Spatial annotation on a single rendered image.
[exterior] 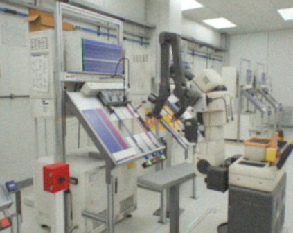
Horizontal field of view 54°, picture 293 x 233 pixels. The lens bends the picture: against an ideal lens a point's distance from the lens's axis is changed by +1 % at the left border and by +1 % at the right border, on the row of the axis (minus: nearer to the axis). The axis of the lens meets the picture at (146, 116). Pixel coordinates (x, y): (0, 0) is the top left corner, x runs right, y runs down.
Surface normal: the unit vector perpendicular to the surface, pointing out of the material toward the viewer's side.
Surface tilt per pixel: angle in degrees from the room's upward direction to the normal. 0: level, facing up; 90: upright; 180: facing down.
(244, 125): 90
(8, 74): 90
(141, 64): 90
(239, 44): 90
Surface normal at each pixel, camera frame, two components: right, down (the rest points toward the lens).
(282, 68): -0.55, 0.09
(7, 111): 0.84, 0.06
